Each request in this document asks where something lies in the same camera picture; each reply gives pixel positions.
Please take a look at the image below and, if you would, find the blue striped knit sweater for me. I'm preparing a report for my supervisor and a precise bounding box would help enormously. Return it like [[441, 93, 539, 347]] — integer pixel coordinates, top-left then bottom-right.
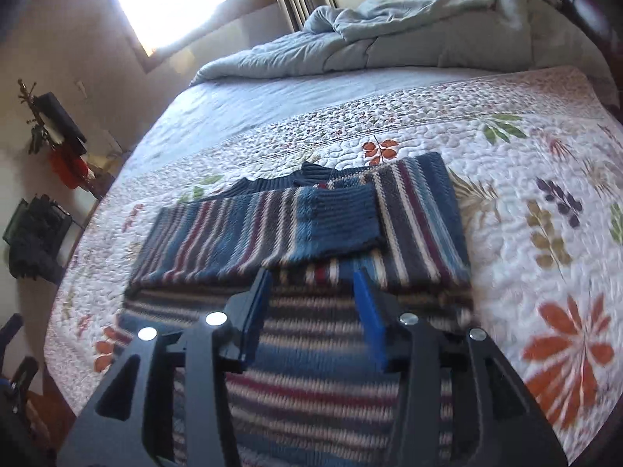
[[118, 152, 472, 466]]

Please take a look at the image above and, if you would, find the red hanging bag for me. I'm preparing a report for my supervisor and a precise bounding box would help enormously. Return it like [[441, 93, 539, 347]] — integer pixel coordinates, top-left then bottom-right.
[[49, 147, 90, 190]]

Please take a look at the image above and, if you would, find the black hanging jacket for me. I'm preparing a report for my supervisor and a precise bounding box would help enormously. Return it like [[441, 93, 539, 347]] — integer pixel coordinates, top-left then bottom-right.
[[34, 92, 86, 156]]

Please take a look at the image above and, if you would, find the grey rumpled duvet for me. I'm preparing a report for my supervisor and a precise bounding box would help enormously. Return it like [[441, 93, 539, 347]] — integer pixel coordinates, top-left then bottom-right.
[[193, 0, 614, 88]]

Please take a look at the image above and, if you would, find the white floral quilted bedspread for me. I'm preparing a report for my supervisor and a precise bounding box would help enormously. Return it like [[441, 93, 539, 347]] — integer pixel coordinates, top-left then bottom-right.
[[44, 67, 622, 466]]

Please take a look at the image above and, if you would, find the wooden coat rack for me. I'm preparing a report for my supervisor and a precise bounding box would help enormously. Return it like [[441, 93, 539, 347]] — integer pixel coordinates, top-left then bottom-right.
[[16, 77, 106, 200]]

